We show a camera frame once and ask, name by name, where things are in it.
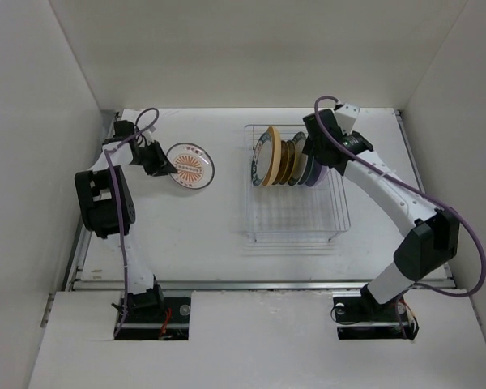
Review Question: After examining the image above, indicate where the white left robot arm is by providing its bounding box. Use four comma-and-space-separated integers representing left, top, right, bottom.
75, 120, 177, 322

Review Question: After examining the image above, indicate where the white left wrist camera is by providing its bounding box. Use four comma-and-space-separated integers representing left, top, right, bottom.
137, 126, 155, 147

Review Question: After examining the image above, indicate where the yellow brown plate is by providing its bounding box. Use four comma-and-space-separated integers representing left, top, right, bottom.
287, 140, 298, 186
278, 140, 292, 185

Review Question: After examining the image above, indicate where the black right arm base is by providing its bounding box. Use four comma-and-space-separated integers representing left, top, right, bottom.
330, 296, 420, 341

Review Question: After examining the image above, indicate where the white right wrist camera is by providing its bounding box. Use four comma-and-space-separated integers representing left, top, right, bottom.
334, 103, 360, 135

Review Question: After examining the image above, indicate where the green rim white plate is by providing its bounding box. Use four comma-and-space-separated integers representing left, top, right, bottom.
288, 131, 307, 186

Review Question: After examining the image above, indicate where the lavender purple plate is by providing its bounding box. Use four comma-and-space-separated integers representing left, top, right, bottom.
305, 160, 328, 187

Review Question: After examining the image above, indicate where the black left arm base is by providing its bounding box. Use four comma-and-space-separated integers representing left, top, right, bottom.
113, 295, 191, 341

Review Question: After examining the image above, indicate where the tan beige plate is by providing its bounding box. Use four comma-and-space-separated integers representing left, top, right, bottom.
263, 126, 282, 186

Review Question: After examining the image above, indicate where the orange sunburst white plate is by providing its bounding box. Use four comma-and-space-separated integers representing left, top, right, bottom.
166, 142, 216, 196

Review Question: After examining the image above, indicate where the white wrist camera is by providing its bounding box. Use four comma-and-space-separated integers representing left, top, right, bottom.
334, 103, 360, 135
137, 126, 155, 147

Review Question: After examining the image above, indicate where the clear wire dish rack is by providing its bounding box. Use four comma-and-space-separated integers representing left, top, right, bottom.
244, 125, 351, 245

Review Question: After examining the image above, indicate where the small dark teal plate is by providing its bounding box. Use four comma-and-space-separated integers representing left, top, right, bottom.
304, 156, 315, 186

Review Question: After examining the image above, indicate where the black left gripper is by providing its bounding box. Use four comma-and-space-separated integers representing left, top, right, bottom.
130, 139, 177, 177

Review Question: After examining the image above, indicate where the blue patterned white plate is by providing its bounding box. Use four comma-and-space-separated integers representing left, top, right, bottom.
251, 131, 272, 186

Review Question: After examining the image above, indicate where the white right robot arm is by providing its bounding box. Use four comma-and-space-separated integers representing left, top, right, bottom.
303, 109, 459, 322

